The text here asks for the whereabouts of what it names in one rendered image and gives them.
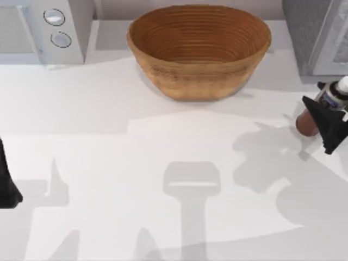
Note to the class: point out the small microwave knob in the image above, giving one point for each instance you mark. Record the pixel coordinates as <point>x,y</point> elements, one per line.
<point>61,39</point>

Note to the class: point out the grey cabinet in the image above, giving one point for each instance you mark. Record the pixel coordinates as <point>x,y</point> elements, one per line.
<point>299,32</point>

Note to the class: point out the brown woven basket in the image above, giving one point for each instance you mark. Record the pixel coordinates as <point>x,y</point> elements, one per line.
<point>198,54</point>

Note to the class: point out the large microwave knob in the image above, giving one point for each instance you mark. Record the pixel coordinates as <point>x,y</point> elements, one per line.
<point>54,17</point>

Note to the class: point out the brown bottle with white cap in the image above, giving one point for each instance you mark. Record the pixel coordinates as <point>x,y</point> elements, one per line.
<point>305,122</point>

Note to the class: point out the pale microwave oven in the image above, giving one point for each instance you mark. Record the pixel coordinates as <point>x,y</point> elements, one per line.
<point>79,24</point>

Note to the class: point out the microwave oven door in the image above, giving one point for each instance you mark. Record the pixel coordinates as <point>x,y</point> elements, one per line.
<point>13,30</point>

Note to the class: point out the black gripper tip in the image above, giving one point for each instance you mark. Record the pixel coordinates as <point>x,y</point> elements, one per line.
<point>6,185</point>

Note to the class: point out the pale grey cabinet door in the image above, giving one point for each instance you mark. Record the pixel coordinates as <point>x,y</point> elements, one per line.
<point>330,40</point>

